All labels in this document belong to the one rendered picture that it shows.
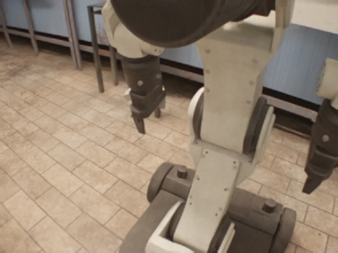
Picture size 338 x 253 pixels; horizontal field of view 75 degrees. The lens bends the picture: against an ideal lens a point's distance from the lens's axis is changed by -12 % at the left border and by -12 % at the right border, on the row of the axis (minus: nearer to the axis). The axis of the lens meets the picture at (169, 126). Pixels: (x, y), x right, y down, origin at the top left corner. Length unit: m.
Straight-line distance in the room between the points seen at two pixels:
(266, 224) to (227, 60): 0.64
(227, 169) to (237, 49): 0.32
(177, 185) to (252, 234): 0.33
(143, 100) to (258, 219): 0.58
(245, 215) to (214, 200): 0.29
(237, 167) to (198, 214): 0.17
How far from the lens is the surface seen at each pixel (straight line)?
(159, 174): 1.02
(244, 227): 0.94
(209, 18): 0.19
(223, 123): 0.54
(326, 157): 0.53
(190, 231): 0.71
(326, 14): 1.17
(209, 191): 0.67
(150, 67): 0.56
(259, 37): 0.45
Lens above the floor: 0.95
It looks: 37 degrees down
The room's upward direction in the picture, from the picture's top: straight up
